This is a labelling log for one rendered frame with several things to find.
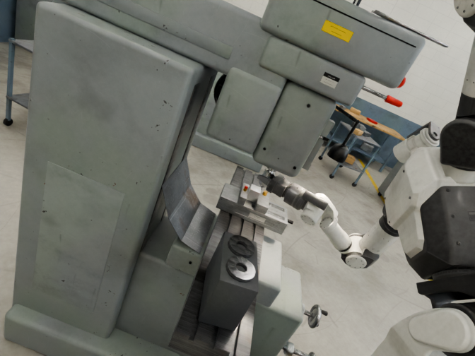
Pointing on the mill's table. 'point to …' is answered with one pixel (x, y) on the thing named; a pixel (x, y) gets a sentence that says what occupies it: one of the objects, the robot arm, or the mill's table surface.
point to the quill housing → (293, 128)
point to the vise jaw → (262, 203)
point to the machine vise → (274, 220)
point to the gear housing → (311, 70)
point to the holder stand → (230, 282)
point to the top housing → (346, 37)
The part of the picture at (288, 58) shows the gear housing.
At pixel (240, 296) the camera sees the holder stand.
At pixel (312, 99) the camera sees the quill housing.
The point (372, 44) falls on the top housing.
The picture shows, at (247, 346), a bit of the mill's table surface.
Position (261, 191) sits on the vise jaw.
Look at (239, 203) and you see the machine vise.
